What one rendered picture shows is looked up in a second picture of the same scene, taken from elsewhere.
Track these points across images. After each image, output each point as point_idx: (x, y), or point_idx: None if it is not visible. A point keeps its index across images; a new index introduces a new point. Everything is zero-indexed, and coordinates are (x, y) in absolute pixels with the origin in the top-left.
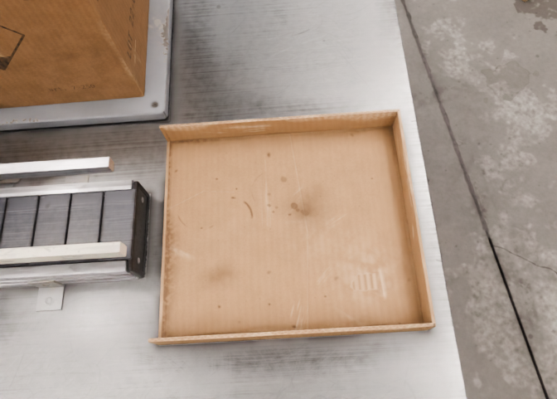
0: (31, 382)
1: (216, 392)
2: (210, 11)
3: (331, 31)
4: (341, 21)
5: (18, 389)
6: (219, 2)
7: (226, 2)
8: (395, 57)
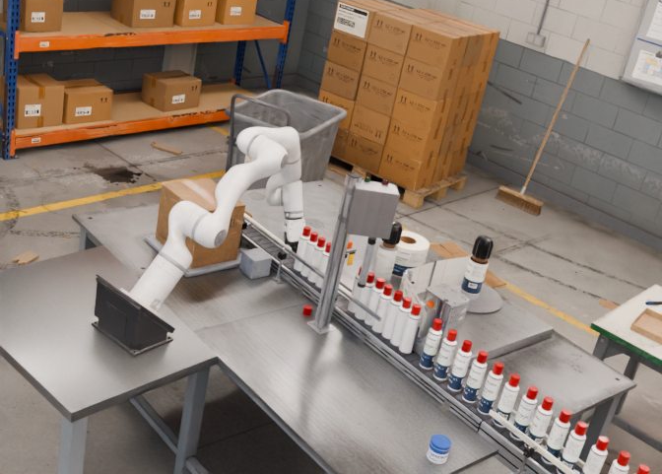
0: (273, 234)
1: (252, 215)
2: None
3: (152, 213)
4: (147, 212)
5: (276, 235)
6: (156, 230)
7: (155, 229)
8: (153, 204)
